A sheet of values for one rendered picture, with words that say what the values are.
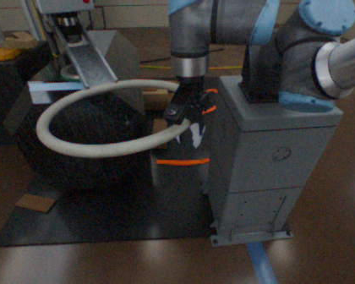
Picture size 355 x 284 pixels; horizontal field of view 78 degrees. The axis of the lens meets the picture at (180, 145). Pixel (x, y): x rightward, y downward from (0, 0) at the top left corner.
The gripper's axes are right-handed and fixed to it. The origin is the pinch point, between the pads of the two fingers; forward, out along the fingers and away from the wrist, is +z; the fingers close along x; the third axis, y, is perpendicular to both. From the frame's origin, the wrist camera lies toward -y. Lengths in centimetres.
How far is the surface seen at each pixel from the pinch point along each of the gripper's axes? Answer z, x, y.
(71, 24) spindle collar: -24, 75, 32
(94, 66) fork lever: -10, 55, 22
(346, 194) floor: 88, -79, 101
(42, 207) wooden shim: 80, 104, -7
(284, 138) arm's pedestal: 12.8, -25.8, 35.4
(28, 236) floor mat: 82, 96, -25
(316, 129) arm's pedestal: 10, -36, 42
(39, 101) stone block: 8, 88, 11
